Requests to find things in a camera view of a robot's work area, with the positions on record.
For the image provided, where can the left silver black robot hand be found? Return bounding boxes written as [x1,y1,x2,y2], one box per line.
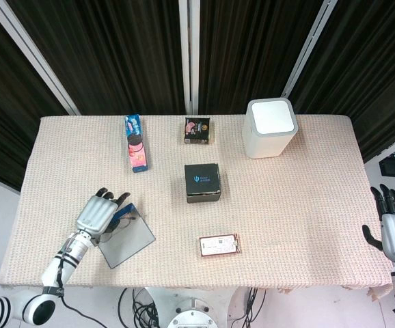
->
[76,187,131,244]

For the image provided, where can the dark blue snack box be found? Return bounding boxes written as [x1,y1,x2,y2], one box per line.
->
[96,202,157,269]

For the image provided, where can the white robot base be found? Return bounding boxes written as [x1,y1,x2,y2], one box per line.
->
[141,286,253,328]

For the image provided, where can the blue Oreo cookie package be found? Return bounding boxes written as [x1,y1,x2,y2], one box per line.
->
[124,113,150,174]

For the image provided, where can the black cardboard cube box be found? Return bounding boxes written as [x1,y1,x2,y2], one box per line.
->
[184,163,223,204]

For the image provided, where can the beige woven tablecloth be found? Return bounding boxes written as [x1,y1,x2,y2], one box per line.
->
[0,114,395,303]

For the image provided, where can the black luncheon meat tin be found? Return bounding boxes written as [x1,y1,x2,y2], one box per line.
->
[184,116,215,145]

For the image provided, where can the black pleated curtain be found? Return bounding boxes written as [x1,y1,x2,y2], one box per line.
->
[0,0,395,192]

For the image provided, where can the white lidded trash bin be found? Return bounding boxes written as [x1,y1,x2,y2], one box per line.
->
[243,98,299,159]

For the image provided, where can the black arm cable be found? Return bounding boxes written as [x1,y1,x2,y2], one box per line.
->
[55,238,94,320]

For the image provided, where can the black floor cable bundle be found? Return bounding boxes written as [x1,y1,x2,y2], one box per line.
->
[118,286,163,328]
[244,286,267,328]

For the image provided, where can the silver aluminium frame post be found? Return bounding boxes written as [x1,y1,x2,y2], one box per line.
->
[0,0,81,115]
[282,0,338,98]
[178,0,201,115]

